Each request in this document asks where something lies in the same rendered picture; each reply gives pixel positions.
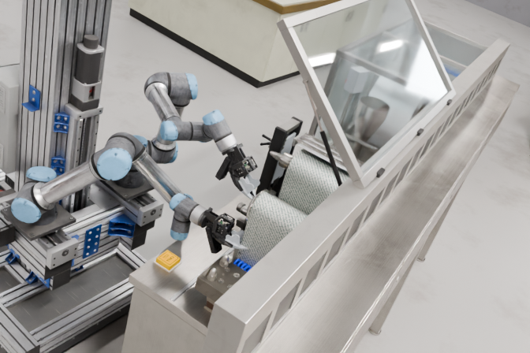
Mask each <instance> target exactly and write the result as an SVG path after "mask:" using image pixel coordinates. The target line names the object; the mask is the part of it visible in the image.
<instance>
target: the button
mask: <svg viewBox="0 0 530 353"><path fill-rule="evenodd" d="M180 260H181V259H180V258H179V257H177V256H176V255H175V254H173V253H172V252H170V251H168V250H167V251H165V252H164V253H162V254H161V255H160V256H158V257H157V259H156V262H157V263H158V264H159V265H161V266H163V267H164V268H166V269H168V270H171V269H172V268H174V267H175V266H176V265H177V264H178V263H179V262H180Z"/></svg>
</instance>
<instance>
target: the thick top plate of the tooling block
mask: <svg viewBox="0 0 530 353"><path fill-rule="evenodd" d="M220 261H221V258H219V259H218V260H217V261H216V262H214V263H213V264H212V265H211V266H209V267H208V268H207V269H206V270H204V271H203V272H202V273H201V274H200V275H199V276H198V277H197V279H196V285H195V289H196V290H198V291H199V292H201V293H203V294H204V295H205V296H207V297H208V298H210V299H212V300H213V301H215V302H216V301H217V300H218V299H219V298H220V297H221V296H222V295H224V294H225V293H226V292H227V291H228V290H229V289H230V288H231V287H232V286H233V285H234V284H236V283H237V282H238V281H239V280H240V279H241V278H242V277H243V276H244V275H245V274H246V273H247V272H246V271H244V270H243V269H242V268H240V267H238V266H236V265H235V264H233V263H232V262H231V263H229V265H228V266H227V267H222V266H220V265H219V262H220ZM211 268H216V270H217V276H216V277H217V278H216V280H215V281H209V280H208V279H207V275H208V273H209V271H210V269H211Z"/></svg>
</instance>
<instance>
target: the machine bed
mask: <svg viewBox="0 0 530 353"><path fill-rule="evenodd" d="M251 201H252V200H251V199H250V198H248V197H247V196H246V195H244V194H243V193H242V194H240V195H239V196H238V197H236V198H235V199H234V200H232V201H231V202H230V203H228V204H226V205H225V206H224V207H223V208H221V209H220V210H218V211H217V212H215V213H216V214H217V215H220V214H224V213H226V214H228V215H230V216H231V217H233V218H235V222H234V223H235V224H234V227H233V228H232V229H233V230H235V231H237V232H239V231H240V230H241V228H239V227H238V226H236V223H237V222H236V220H237V219H238V218H239V217H241V216H242V215H243V214H241V213H240V212H238V211H236V208H237V205H238V203H239V202H243V203H245V204H246V207H248V205H249V203H250V202H251ZM206 227H207V226H206ZM206 227H205V228H206ZM205 228H201V227H200V226H198V225H197V226H196V227H195V228H194V229H192V230H191V231H189V234H188V237H187V238H186V239H185V240H177V241H175V242H174V243H172V244H171V245H169V246H168V247H167V248H166V249H164V250H163V251H161V252H160V253H158V254H157V255H156V256H155V257H154V258H152V259H150V260H149V261H148V262H146V263H144V264H143V265H142V266H141V267H140V268H138V269H136V270H135V271H134V272H132V273H130V274H129V283H130V284H132V285H134V286H135V287H137V288H138V289H140V290H141V291H142V292H144V293H145V294H146V295H148V296H150V297H151V298H153V299H154V300H155V301H156V302H158V303H160V304H161V305H163V306H164V307H165V308H166V309H168V310H170V311H171V312H172V313H174V314H176V315H177V316H178V317H179V318H181V319H182V320H184V321H186V322H187V323H189V324H190V325H191V326H192V327H194V328H195V329H197V330H198V331H200V332H201V333H202V334H204V335H205V336H206V335H207V331H208V323H209V321H210V317H211V312H210V311H208V310H206V309H205V308H204V306H205V305H206V303H207V296H205V295H204V294H203V293H201V292H199V291H198V290H196V289H195V285H196V284H194V285H193V286H192V287H191V288H190V289H189V290H188V291H186V292H185V293H184V294H183V295H182V296H180V297H179V298H178V299H177V300H176V301H172V300H171V299H170V298H171V297H172V296H173V295H175V294H176V293H177V292H178V291H180V290H181V289H182V288H183V287H184V286H185V285H186V284H187V283H189V282H190V281H191V280H192V279H193V278H195V277H196V276H197V275H198V274H200V273H201V272H202V271H203V270H205V269H206V268H207V267H208V266H209V265H210V264H211V263H212V262H214V261H215V260H216V259H217V258H219V257H220V256H221V255H223V254H224V253H225V252H226V251H228V250H229V249H230V247H227V246H224V245H222V250H221V251H220V252H219V253H217V254H212V253H211V249H210V246H209V243H208V239H207V234H206V230H205ZM167 250H168V251H170V252H172V253H173V254H175V255H176V256H177V257H179V258H180V259H181V260H180V261H181V262H182V263H181V264H180V265H179V266H177V267H176V268H175V269H173V270H172V271H171V272H167V271H166V270H164V269H163V268H162V267H160V266H158V265H157V264H155V263H154V262H153V261H154V260H156V259H157V257H158V256H160V255H161V254H162V253H164V252H165V251H167Z"/></svg>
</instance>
